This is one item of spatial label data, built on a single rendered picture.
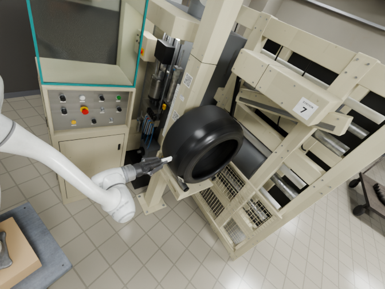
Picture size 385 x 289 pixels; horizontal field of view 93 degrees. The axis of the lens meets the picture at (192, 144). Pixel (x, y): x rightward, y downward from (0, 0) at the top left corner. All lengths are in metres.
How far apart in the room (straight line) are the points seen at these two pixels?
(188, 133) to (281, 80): 0.58
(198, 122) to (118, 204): 0.59
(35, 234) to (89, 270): 0.70
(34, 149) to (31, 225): 0.77
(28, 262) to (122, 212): 0.56
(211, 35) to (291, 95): 0.53
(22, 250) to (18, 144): 0.69
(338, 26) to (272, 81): 7.25
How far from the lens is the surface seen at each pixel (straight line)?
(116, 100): 1.54
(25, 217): 1.52
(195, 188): 1.51
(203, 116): 1.10
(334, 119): 1.21
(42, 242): 1.43
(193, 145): 1.02
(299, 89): 1.11
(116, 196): 0.88
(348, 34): 8.34
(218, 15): 1.14
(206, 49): 1.16
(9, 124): 0.75
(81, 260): 2.04
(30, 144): 0.77
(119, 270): 2.01
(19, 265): 1.30
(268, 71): 1.19
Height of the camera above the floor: 1.94
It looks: 37 degrees down
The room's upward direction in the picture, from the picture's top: 25 degrees clockwise
